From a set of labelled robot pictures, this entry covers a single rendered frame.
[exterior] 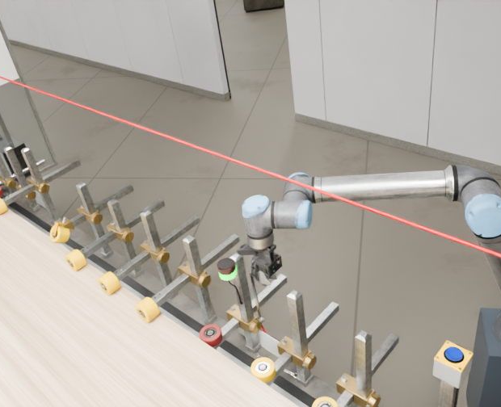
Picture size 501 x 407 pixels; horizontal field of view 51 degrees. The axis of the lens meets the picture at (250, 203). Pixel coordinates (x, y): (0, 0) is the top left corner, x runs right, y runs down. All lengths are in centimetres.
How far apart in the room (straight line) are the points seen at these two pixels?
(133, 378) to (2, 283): 88
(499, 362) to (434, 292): 109
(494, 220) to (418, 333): 153
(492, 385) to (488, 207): 99
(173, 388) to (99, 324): 45
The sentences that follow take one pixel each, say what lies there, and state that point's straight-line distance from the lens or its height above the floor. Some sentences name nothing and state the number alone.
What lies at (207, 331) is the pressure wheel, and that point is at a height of 90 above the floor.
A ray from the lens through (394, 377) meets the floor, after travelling 290.
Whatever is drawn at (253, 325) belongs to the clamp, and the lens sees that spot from 198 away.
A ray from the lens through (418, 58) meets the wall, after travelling 425.
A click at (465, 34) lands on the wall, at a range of 405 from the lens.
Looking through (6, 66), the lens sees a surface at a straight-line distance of 367.
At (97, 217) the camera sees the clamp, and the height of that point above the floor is 95.
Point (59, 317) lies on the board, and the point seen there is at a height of 90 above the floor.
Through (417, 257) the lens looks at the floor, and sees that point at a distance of 353.
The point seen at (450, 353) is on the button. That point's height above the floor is 123.
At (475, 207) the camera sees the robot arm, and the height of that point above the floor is 138.
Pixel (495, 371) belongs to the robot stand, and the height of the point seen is 51.
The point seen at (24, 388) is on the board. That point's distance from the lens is 205.
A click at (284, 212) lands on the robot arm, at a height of 135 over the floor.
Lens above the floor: 233
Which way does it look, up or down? 35 degrees down
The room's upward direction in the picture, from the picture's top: 9 degrees counter-clockwise
